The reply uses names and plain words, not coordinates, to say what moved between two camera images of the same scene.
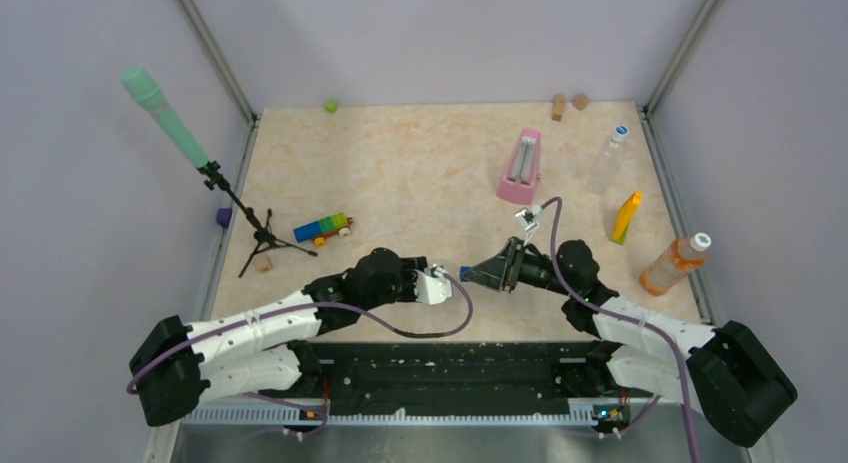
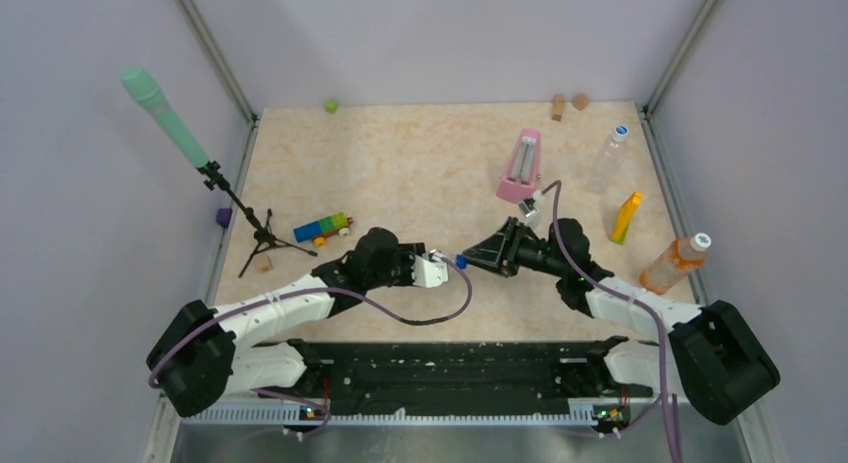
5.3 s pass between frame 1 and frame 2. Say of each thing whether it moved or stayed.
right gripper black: moved
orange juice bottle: stayed
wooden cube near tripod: stayed
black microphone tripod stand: stayed
